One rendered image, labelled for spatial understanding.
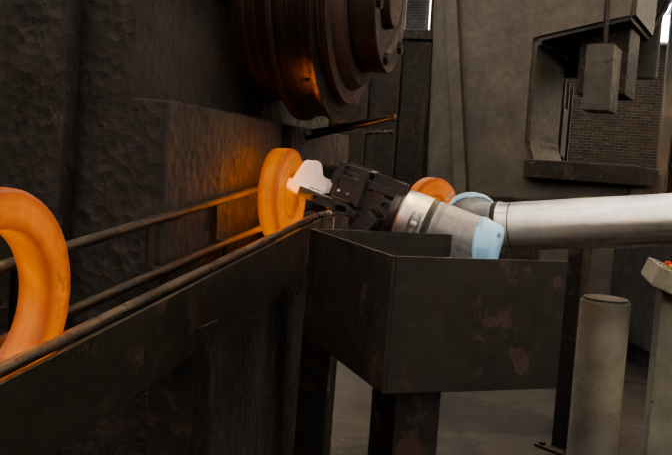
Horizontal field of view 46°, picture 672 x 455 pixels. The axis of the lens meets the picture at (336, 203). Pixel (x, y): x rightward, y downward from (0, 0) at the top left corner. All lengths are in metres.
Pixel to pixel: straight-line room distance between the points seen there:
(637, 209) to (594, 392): 0.81
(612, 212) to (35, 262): 0.93
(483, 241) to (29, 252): 0.73
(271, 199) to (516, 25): 3.04
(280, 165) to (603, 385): 1.10
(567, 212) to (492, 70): 2.84
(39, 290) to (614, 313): 1.55
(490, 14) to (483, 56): 0.21
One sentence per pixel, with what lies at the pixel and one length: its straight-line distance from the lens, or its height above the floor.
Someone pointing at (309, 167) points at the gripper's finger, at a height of 0.79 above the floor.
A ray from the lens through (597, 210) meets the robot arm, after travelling 1.38.
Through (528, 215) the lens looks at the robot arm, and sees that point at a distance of 1.40.
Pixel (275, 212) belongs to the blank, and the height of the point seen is 0.72.
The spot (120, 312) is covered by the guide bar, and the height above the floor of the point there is 0.65.
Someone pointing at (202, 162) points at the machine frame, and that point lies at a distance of 1.17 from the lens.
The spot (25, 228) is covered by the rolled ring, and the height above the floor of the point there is 0.74.
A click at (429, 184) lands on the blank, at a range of 1.92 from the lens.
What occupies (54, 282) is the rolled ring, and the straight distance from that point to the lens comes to 0.74.
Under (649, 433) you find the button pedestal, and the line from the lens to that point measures 2.17.
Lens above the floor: 0.81
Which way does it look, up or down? 3 degrees down
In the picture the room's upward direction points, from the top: 4 degrees clockwise
